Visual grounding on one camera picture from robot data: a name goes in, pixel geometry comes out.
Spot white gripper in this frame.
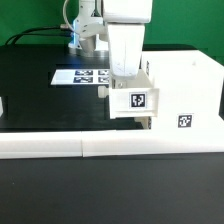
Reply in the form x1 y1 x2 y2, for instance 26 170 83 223
107 23 145 88

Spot white drawer with tag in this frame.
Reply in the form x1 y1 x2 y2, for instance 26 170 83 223
98 69 159 119
134 117 152 129

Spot white front drawer with tag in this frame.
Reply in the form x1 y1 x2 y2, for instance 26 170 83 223
134 117 152 129

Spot white drawer cabinet box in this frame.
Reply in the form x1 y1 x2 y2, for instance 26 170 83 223
141 50 224 131

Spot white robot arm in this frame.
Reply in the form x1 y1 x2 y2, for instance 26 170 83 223
62 0 153 88

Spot white sheet with tags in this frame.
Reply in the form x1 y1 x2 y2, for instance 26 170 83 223
51 69 109 85

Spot white foam rail front right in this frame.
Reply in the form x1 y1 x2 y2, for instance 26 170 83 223
82 129 224 157

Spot white foam rail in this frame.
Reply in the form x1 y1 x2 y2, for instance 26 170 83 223
0 132 83 159
82 129 224 157

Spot black cables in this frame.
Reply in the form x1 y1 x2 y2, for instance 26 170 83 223
4 23 75 46

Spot white foam rail front left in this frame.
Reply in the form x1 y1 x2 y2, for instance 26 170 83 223
0 132 83 159

